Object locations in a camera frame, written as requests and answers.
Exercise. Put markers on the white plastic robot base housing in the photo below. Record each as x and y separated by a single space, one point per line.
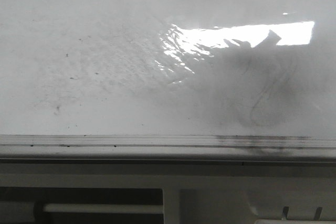
127 193

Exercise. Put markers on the white glossy whiteboard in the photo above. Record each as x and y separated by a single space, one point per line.
168 67

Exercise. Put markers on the grey aluminium whiteboard frame rail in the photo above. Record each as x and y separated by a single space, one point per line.
236 148

